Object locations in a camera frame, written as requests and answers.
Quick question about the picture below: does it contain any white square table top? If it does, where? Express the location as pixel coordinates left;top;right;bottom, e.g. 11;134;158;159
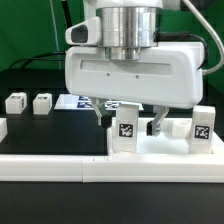
107;118;224;155

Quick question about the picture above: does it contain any black cable bundle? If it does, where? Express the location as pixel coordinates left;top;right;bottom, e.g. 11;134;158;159
8;0;74;70

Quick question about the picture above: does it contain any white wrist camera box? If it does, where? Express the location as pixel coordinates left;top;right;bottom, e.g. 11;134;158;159
65;16;101;45

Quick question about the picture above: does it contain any white sheet with AprilTags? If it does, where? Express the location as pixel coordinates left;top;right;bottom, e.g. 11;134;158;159
54;94;143;111

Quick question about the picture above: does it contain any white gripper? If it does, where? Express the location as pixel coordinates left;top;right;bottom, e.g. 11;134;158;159
65;42;204;136

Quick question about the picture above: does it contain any white thin pole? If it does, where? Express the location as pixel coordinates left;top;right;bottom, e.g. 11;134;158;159
49;0;63;70

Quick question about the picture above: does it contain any white camera cable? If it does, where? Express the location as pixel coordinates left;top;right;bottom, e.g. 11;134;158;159
181;0;224;76

